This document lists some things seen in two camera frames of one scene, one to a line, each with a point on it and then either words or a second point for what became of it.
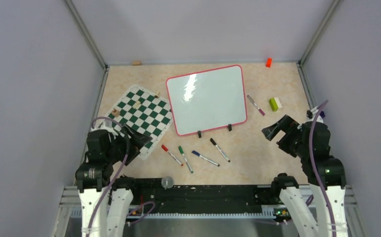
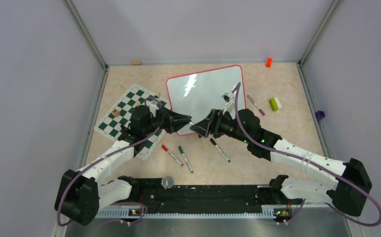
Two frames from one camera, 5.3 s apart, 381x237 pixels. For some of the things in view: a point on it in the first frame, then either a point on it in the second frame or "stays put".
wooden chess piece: x=137 y=105 stays put
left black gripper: x=137 y=140 -> x=169 y=115
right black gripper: x=288 y=125 -> x=204 y=127
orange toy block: x=269 y=62 stays put
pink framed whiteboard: x=207 y=100 stays put
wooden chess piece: x=115 y=112 stays put
